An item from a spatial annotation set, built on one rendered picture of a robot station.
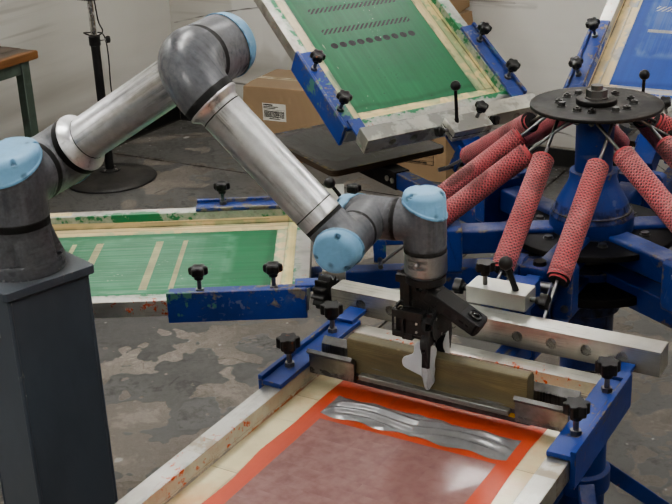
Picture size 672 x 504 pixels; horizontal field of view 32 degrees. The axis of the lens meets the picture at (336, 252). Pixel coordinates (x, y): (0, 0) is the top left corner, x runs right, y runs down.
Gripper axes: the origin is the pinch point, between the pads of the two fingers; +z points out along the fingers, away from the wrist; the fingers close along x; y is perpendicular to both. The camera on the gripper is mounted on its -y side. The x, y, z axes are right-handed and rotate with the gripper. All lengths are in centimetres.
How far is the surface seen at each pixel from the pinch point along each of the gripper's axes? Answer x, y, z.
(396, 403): 2.6, 7.1, 5.6
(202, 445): 34.9, 26.9, 2.1
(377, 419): 9.8, 7.1, 5.2
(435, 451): 14.3, -6.4, 5.6
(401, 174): -123, 70, 9
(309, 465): 27.5, 10.5, 5.6
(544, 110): -73, 9, -30
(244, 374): -141, 146, 101
